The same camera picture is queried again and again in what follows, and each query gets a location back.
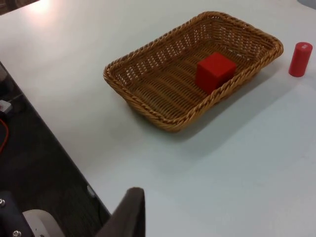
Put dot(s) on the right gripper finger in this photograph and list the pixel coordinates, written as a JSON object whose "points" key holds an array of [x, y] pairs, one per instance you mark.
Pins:
{"points": [[127, 217]]}

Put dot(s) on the brown wicker basket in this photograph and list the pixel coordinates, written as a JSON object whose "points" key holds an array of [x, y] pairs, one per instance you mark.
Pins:
{"points": [[160, 81]]}

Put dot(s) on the red cube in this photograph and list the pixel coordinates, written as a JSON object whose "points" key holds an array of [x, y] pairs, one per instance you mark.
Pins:
{"points": [[213, 72]]}

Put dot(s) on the red cylinder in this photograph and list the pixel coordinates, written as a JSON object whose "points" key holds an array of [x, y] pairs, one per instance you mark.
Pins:
{"points": [[299, 60]]}

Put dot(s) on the small grey box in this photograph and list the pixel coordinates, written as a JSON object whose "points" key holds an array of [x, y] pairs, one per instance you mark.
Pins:
{"points": [[5, 106]]}

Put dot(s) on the white curved mount plate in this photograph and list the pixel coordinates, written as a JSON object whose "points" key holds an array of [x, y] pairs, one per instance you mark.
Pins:
{"points": [[42, 223]]}

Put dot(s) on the black metal bracket with screws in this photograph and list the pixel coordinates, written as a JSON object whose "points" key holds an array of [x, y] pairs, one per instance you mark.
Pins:
{"points": [[10, 217]]}

